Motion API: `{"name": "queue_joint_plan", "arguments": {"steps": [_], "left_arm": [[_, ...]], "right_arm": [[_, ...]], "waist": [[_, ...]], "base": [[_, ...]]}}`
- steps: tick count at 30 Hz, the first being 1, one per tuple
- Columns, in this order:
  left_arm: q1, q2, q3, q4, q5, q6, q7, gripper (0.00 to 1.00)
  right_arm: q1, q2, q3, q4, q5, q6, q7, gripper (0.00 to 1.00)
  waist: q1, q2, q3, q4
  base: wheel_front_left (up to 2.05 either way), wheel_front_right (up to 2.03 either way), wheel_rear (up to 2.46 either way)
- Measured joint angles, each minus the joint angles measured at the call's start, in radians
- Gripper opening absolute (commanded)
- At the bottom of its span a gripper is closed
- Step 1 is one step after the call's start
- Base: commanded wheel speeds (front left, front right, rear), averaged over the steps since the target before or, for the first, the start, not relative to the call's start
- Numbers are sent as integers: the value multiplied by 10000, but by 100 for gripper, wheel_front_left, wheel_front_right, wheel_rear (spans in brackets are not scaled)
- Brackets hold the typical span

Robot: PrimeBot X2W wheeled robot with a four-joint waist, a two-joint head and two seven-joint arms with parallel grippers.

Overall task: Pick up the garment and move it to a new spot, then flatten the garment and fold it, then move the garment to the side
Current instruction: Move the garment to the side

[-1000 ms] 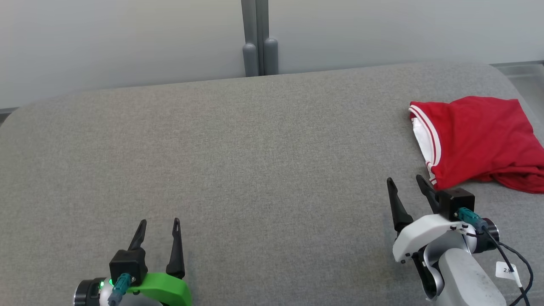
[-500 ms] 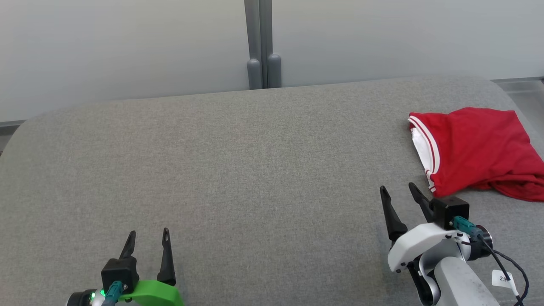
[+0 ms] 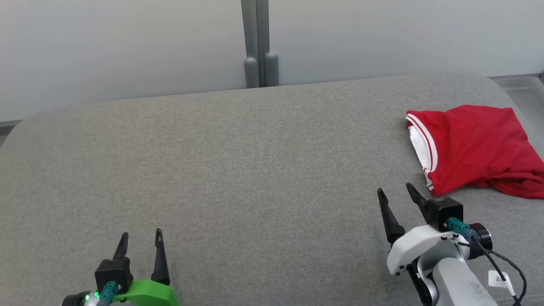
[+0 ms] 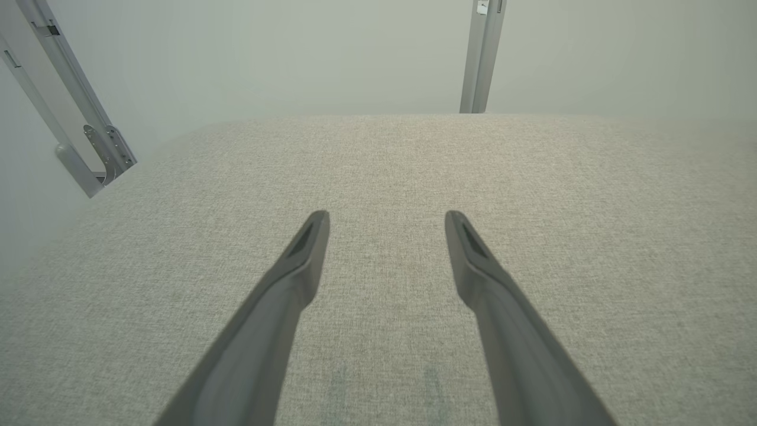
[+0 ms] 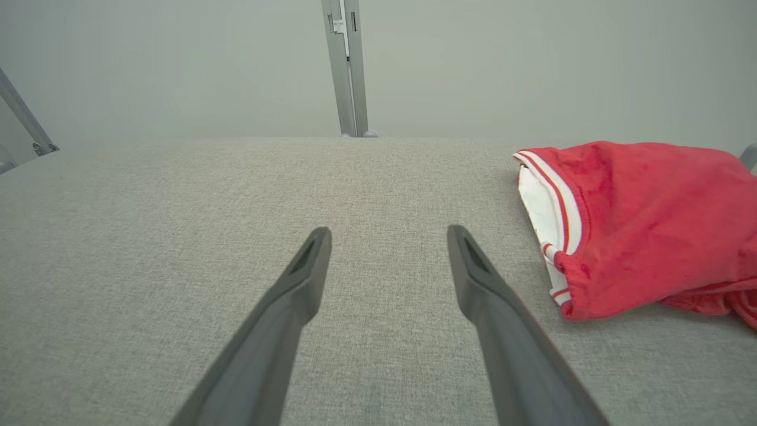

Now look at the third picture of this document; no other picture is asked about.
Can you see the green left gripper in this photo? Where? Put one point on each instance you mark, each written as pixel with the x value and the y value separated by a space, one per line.
pixel 148 295

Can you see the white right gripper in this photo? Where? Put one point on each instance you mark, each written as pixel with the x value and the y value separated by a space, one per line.
pixel 416 246

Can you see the red Bulls basketball jersey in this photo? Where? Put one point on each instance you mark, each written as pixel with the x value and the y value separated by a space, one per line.
pixel 476 144

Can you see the red shorts with white stripe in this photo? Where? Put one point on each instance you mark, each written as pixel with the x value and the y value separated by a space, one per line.
pixel 522 189

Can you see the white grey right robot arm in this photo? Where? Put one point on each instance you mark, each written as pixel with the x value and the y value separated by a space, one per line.
pixel 459 284

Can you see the grey fabric sofa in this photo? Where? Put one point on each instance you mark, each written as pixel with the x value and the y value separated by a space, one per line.
pixel 255 191

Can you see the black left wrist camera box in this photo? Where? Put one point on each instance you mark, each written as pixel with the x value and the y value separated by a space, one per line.
pixel 112 272

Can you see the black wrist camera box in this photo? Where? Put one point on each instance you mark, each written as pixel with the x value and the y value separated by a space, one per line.
pixel 444 212
pixel 112 272

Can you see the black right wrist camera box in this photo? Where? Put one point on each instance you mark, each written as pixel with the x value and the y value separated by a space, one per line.
pixel 444 212

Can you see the grey metal partition post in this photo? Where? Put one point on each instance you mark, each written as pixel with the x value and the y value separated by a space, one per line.
pixel 259 42

